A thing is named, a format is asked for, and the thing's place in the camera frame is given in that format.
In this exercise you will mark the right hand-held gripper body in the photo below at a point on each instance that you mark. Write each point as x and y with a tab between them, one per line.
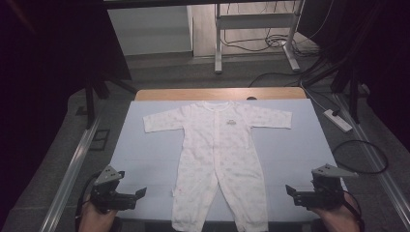
327	193

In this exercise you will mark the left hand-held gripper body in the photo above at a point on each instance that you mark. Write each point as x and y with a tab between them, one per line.
106	196

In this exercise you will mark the white baby romper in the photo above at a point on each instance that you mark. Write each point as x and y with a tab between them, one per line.
219	151

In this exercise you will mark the person's left hand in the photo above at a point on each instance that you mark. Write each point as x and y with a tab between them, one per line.
95	222

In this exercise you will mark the person's right hand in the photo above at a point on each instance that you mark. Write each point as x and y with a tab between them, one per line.
340	220

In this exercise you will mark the light blue mat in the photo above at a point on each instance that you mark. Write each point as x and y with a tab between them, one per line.
145	154

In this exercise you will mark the black floor socket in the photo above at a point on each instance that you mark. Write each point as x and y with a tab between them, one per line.
100	139

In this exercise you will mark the white power strip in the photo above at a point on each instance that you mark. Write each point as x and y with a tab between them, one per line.
338	121

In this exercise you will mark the black plug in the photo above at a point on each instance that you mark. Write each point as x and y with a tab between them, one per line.
336	112

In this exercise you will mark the black tripod stand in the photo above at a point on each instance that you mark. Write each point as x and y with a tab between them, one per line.
90	103
354	96

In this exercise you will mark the dark round table grommet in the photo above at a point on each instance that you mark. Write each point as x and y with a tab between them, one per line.
251	98

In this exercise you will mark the black curtain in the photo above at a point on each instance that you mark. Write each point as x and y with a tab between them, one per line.
42	64
386	64

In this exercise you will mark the grey board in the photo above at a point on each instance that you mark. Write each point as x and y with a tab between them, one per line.
150	30

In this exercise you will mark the white metal stand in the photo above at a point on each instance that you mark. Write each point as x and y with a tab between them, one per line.
254	21

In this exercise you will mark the aluminium floor rail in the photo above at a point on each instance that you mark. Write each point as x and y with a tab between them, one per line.
386	183
69	180

